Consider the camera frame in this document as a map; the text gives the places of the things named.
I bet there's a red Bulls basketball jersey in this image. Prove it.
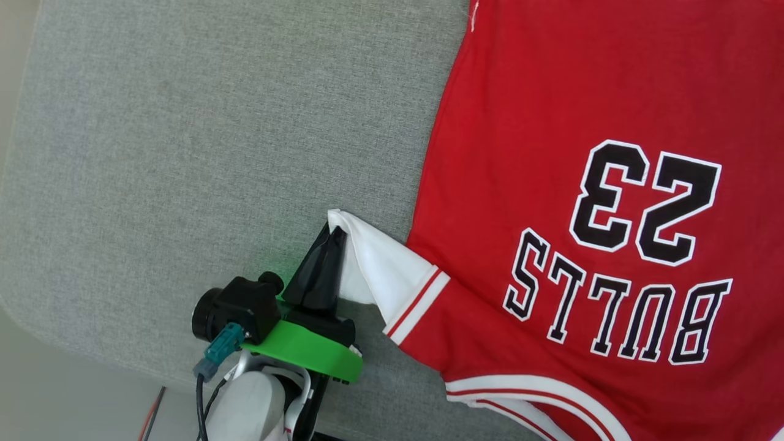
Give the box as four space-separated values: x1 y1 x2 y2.
328 0 784 441

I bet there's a thin black cable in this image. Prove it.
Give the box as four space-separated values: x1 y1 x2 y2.
195 374 221 441

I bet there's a thin red cable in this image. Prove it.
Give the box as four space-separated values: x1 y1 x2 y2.
138 386 167 441

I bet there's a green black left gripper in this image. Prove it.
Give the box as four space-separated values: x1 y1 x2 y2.
242 224 364 385

